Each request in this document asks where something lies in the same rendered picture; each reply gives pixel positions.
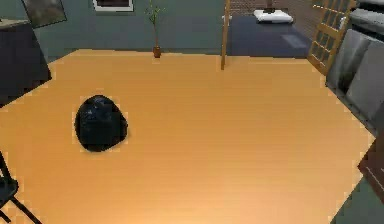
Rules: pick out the potted green house plant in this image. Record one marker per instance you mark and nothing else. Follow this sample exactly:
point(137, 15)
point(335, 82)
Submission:
point(156, 33)

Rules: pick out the black rubbish bag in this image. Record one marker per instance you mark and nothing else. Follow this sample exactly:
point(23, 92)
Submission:
point(98, 125)

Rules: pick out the dark blue bed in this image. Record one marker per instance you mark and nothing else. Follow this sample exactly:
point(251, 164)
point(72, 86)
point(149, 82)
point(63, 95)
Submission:
point(266, 38)

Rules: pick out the wooden door with glass panes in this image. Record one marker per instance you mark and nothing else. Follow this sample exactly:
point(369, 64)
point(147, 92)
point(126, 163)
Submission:
point(328, 33)

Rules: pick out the grey sofa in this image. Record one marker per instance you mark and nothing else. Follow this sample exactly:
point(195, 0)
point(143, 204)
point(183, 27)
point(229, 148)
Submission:
point(360, 66)

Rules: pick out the black cabinet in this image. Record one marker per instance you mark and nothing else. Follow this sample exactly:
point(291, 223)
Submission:
point(20, 60)

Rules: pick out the dark brown side table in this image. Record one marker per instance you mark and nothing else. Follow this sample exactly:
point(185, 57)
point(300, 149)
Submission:
point(375, 166)

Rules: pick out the white framed wall picture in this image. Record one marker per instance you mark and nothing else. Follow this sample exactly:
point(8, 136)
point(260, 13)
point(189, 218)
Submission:
point(113, 4)

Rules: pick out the dark framed wall picture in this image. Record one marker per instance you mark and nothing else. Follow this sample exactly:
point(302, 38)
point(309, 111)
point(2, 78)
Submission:
point(45, 11)

